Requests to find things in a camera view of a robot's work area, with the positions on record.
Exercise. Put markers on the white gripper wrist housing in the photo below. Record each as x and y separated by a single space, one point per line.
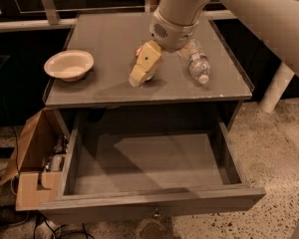
173 35

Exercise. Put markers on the red coke can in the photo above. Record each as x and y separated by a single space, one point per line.
138 51

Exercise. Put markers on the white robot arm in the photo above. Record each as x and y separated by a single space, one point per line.
275 22

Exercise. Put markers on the open grey top drawer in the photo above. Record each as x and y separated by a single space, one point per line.
118 170

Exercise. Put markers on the metal drawer knob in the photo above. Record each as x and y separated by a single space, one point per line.
156 213

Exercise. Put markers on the clear plastic water bottle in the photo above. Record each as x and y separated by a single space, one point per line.
196 60

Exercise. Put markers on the grey wooden cabinet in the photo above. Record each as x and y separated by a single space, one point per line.
113 39

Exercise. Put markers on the white paper bowl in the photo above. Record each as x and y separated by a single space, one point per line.
70 65

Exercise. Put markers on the metal window railing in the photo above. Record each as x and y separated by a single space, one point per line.
26 15

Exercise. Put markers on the open cardboard box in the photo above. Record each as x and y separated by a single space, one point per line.
35 145

